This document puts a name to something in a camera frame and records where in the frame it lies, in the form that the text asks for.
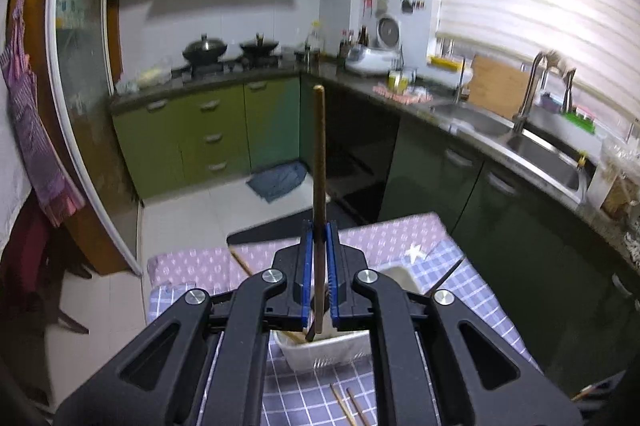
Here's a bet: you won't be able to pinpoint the white rice cooker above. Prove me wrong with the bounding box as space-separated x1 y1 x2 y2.
345 45 400 75

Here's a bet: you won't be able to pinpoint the steel kitchen faucet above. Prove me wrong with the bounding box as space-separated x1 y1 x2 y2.
513 50 576 134

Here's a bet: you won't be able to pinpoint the dark wooden chopstick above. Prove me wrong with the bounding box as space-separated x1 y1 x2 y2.
281 331 307 345

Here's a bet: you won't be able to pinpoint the yellow mug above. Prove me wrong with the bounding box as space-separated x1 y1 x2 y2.
387 70 410 94

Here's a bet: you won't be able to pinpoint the stainless steel sink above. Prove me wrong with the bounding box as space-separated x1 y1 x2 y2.
428 102 591 211

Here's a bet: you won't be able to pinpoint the blue checkered tablecloth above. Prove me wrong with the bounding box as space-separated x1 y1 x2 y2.
148 213 533 425

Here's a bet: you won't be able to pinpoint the reddish wooden chopstick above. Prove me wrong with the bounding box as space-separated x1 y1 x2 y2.
312 85 326 334

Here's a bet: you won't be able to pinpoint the black wok with handle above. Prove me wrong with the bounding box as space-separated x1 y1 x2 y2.
240 33 279 58

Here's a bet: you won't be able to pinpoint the white plastic utensil holder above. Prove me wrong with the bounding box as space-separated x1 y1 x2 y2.
271 263 421 374

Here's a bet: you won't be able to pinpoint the black wok with lid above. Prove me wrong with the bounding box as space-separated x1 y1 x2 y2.
182 34 228 67

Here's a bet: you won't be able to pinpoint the light bamboo chopstick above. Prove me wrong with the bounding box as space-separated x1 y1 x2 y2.
330 384 357 426

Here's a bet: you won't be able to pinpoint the brown wooden chopstick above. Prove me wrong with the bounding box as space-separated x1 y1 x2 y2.
346 387 371 426

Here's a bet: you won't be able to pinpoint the purple checkered apron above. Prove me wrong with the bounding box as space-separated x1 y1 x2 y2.
1 0 85 228

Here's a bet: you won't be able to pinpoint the wooden cutting board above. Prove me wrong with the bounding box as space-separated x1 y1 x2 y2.
468 55 528 120

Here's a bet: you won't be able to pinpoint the glass sliding door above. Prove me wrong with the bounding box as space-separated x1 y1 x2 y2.
44 0 142 276

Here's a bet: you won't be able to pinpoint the green lower cabinets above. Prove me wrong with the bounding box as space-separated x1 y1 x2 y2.
111 73 300 201

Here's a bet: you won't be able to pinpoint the light wooden chopstick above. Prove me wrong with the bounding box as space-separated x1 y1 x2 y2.
228 246 254 277

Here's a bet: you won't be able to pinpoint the blue floor mat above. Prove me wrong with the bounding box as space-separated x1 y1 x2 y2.
246 161 307 203

